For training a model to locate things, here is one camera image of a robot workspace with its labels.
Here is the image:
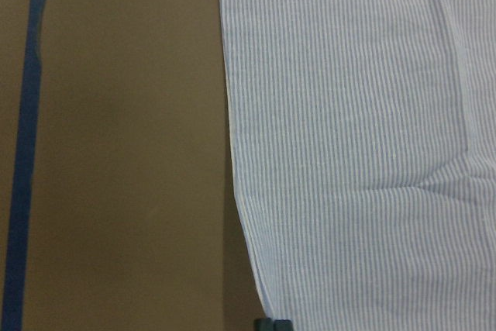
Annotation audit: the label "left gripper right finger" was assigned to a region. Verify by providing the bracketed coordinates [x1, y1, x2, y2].
[274, 319, 291, 331]

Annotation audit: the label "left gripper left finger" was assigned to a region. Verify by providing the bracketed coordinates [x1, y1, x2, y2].
[253, 318, 274, 331]

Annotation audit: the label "light blue striped shirt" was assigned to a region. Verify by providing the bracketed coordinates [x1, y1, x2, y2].
[220, 0, 495, 330]

